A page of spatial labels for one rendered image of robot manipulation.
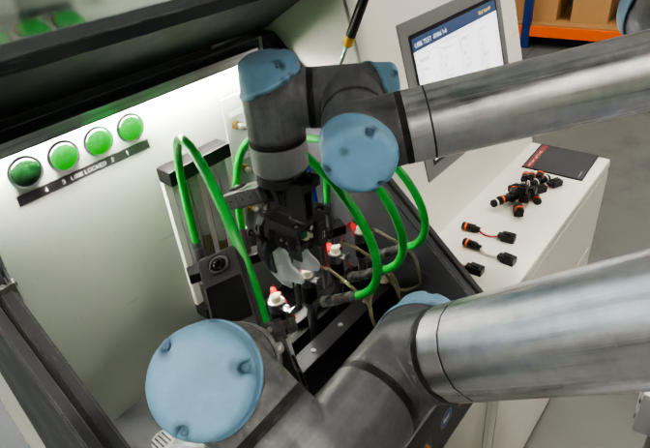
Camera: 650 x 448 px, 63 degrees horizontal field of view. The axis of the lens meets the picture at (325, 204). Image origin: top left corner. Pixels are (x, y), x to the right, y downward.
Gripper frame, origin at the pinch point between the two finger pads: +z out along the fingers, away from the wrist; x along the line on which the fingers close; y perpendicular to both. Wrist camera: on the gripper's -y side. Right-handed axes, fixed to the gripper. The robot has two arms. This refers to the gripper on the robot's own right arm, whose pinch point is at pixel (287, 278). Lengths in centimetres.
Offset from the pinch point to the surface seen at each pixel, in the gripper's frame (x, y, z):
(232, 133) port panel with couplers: 19.2, -31.8, -9.8
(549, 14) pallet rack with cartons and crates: 522, -138, 87
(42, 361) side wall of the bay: -33.0, -9.5, -5.6
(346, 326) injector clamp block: 12.7, 0.3, 20.8
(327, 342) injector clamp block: 7.5, -0.3, 20.8
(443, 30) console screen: 66, -10, -21
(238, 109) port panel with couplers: 21.7, -31.7, -13.9
